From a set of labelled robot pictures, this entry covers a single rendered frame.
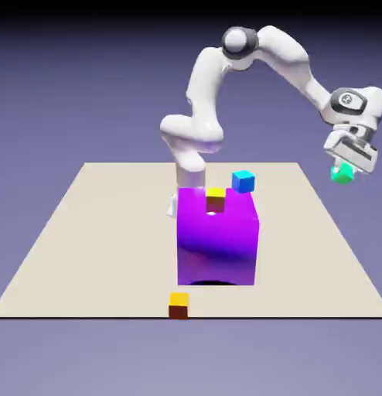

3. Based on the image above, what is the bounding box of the large purple box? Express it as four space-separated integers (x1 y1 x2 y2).
176 186 261 287

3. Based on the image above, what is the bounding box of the small orange cube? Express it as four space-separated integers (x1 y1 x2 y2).
168 292 190 320

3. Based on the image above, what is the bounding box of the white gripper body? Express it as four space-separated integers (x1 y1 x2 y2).
322 131 379 175

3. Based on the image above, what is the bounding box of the small green cube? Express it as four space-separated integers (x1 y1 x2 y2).
330 162 355 186

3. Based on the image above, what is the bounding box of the small yellow cube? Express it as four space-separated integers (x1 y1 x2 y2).
205 187 227 214

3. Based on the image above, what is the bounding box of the small blue cube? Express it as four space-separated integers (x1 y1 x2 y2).
231 169 256 195

